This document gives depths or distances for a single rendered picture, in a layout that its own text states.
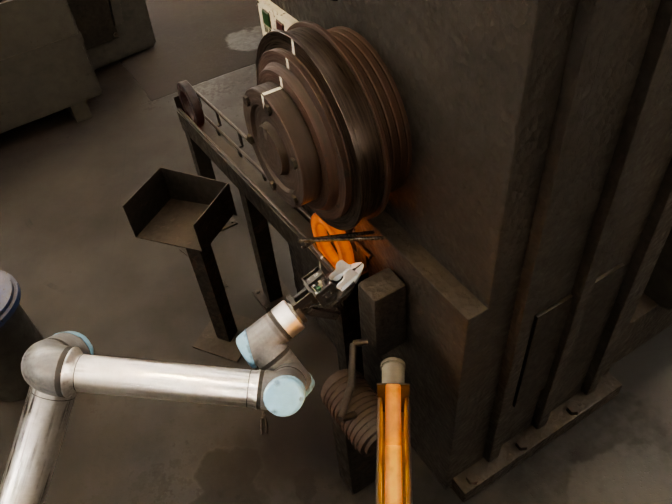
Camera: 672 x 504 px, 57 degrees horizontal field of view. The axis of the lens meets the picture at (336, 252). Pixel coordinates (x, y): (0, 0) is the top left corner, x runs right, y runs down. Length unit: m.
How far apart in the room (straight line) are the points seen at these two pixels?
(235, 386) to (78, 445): 1.07
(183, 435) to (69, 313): 0.81
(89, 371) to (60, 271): 1.53
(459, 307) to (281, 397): 0.44
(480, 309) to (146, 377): 0.75
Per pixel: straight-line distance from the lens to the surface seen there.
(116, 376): 1.49
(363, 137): 1.24
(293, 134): 1.28
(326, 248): 1.73
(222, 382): 1.44
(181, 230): 2.04
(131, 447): 2.33
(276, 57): 1.37
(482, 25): 1.06
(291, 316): 1.54
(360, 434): 1.60
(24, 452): 1.76
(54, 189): 3.48
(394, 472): 1.25
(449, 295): 1.39
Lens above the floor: 1.93
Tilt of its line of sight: 46 degrees down
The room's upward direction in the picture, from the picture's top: 6 degrees counter-clockwise
